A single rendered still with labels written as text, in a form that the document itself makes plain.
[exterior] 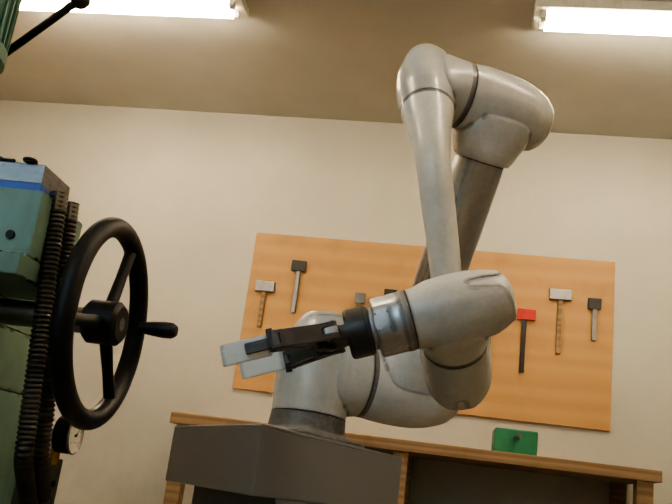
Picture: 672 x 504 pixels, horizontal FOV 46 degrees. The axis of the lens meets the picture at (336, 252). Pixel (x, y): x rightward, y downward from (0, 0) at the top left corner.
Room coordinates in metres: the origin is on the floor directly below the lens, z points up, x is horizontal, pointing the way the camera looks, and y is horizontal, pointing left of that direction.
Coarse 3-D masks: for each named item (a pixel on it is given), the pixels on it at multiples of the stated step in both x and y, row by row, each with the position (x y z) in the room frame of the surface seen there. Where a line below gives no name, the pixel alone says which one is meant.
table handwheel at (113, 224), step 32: (96, 224) 1.00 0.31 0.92; (128, 224) 1.07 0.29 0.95; (128, 256) 1.12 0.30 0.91; (64, 288) 0.95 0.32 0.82; (0, 320) 1.10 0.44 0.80; (64, 320) 0.95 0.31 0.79; (96, 320) 1.04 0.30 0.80; (128, 320) 1.11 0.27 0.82; (64, 352) 0.96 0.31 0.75; (128, 352) 1.20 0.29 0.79; (64, 384) 0.99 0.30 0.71; (128, 384) 1.19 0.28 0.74; (64, 416) 1.03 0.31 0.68; (96, 416) 1.10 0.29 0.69
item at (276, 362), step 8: (280, 352) 1.24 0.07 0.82; (256, 360) 1.25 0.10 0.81; (264, 360) 1.25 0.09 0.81; (272, 360) 1.24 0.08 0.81; (280, 360) 1.24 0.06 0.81; (240, 368) 1.25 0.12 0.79; (248, 368) 1.25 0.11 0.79; (256, 368) 1.25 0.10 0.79; (264, 368) 1.25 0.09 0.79; (272, 368) 1.24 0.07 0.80; (280, 368) 1.24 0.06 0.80; (248, 376) 1.25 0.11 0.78
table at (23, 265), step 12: (0, 252) 0.99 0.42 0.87; (12, 252) 0.99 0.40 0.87; (0, 264) 0.99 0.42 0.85; (12, 264) 0.99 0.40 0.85; (24, 264) 1.00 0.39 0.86; (36, 264) 1.03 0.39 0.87; (0, 276) 1.01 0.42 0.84; (12, 276) 1.00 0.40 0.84; (24, 276) 1.01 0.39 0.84; (36, 276) 1.04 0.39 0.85; (0, 288) 1.10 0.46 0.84; (12, 288) 1.09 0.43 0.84; (24, 288) 1.08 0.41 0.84; (36, 288) 1.06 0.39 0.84
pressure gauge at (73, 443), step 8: (56, 424) 1.34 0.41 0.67; (64, 424) 1.34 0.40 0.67; (56, 432) 1.33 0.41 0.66; (64, 432) 1.33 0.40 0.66; (72, 432) 1.35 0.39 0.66; (80, 432) 1.38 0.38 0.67; (56, 440) 1.33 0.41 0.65; (64, 440) 1.33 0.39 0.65; (72, 440) 1.35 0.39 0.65; (80, 440) 1.39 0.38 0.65; (56, 448) 1.34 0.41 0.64; (64, 448) 1.34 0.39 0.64; (72, 448) 1.36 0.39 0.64; (56, 456) 1.36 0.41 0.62; (56, 464) 1.36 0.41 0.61
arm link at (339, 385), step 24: (312, 312) 1.64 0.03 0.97; (336, 312) 1.64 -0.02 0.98; (336, 360) 1.60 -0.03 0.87; (360, 360) 1.61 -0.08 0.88; (288, 384) 1.60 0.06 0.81; (312, 384) 1.58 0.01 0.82; (336, 384) 1.60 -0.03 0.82; (360, 384) 1.61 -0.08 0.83; (288, 408) 1.59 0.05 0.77; (312, 408) 1.58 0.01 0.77; (336, 408) 1.61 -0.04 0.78; (360, 408) 1.65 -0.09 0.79
